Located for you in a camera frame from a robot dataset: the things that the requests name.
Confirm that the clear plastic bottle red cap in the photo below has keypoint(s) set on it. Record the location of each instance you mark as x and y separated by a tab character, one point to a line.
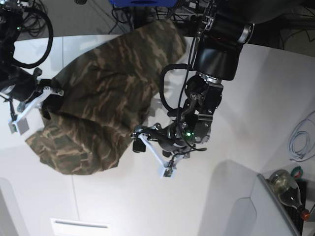
288	192

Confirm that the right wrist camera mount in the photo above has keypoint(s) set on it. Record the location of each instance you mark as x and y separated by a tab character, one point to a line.
20	124

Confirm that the blue bin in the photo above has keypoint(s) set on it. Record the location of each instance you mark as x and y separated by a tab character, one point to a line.
151	3

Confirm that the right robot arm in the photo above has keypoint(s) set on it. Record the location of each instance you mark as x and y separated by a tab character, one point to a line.
17	17

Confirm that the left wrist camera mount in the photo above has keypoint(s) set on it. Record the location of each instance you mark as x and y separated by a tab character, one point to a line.
167	169

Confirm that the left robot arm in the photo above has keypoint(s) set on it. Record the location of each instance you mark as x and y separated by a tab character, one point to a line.
225	27

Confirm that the camouflage t-shirt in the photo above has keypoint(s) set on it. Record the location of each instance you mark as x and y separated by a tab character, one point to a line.
107	92

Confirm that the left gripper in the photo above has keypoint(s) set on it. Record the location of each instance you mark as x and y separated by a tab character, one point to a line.
169	139

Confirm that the green tape roll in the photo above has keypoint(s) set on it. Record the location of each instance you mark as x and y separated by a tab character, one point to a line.
297	173

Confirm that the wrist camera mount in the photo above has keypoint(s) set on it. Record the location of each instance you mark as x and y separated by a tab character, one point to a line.
20	124
167	169

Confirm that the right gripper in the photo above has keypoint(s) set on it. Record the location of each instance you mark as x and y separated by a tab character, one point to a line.
23	86

